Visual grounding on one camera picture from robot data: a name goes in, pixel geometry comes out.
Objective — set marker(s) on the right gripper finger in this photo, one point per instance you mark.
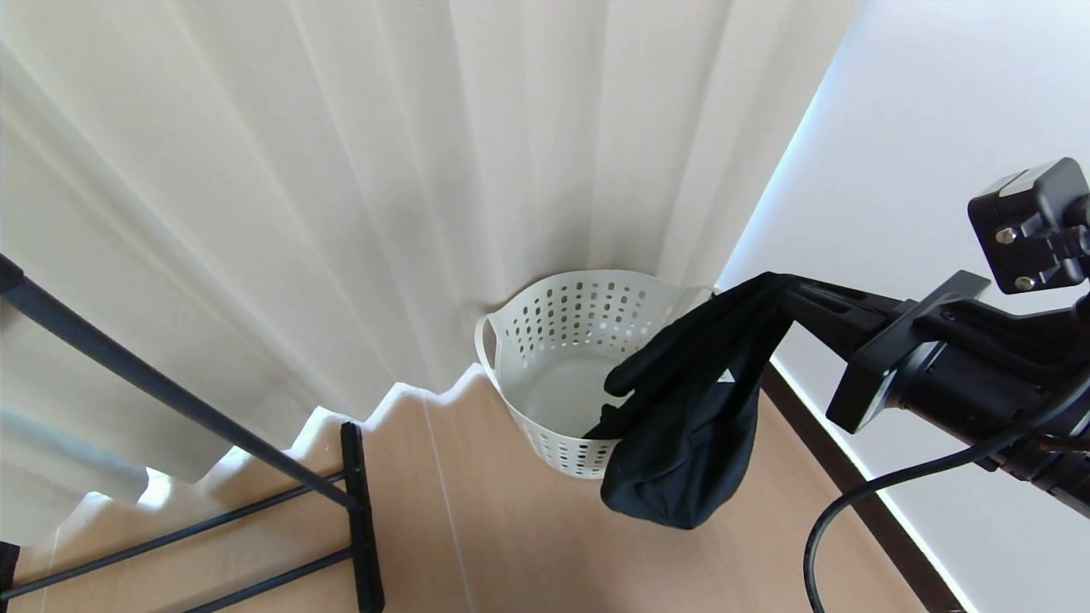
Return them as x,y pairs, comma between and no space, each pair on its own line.
843,334
860,300

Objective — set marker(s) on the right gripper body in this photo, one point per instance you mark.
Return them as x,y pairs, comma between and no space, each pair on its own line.
979,400

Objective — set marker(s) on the black garment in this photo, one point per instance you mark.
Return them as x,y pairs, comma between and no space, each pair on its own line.
690,443

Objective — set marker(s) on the white laundry basket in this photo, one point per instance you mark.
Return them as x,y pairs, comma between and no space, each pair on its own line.
579,315

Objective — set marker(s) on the black clothes rack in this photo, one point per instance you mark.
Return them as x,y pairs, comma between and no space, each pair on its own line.
128,366

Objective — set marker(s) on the beige curtain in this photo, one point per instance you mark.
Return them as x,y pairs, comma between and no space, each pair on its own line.
341,128

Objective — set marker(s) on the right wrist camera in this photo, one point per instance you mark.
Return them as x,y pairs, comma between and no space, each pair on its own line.
1030,221

